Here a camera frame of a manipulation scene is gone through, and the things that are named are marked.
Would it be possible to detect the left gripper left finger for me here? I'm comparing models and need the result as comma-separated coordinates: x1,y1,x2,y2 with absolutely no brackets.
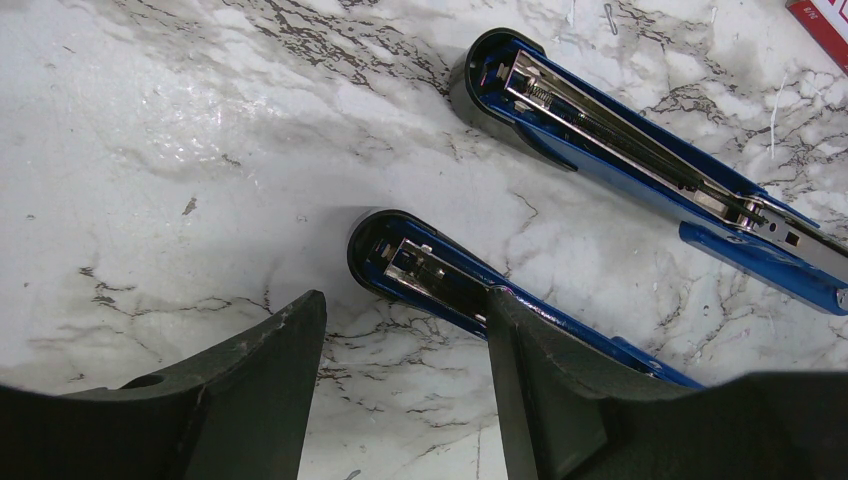
1,290,327,479

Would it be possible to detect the blue stapler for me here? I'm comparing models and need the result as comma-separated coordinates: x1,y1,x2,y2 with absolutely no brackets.
346,28,847,387

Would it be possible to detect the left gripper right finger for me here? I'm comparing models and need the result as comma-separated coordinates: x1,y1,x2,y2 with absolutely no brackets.
488,290,847,479

